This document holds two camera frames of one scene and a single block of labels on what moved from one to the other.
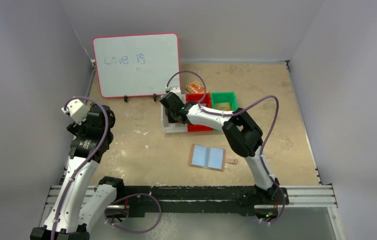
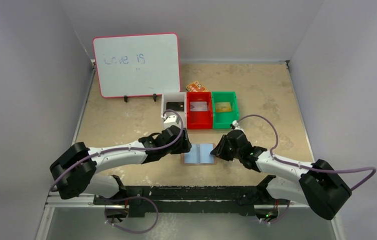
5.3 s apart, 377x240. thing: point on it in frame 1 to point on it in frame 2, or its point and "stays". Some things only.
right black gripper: (171, 117) to (223, 148)
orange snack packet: (195, 88) stays
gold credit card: (224, 106) stays
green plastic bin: (225, 101) stays
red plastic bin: (196, 98) stays
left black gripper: (74, 128) to (182, 141)
